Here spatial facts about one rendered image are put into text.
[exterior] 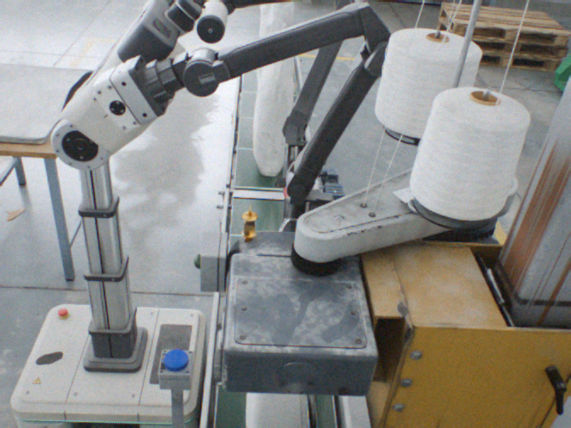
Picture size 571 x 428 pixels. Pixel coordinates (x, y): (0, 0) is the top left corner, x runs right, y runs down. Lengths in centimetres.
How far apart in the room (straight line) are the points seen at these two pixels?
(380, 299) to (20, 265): 246
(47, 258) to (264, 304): 237
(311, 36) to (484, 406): 79
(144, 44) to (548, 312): 101
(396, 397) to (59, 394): 143
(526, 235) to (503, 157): 25
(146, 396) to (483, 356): 141
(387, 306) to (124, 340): 136
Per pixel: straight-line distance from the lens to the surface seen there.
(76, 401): 219
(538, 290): 103
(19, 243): 333
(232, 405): 197
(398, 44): 102
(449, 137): 79
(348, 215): 99
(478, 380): 107
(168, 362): 147
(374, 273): 101
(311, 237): 93
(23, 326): 285
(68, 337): 239
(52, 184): 269
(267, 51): 122
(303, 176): 134
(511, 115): 81
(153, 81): 125
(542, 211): 98
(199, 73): 122
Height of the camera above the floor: 197
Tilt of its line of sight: 35 degrees down
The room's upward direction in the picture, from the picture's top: 6 degrees clockwise
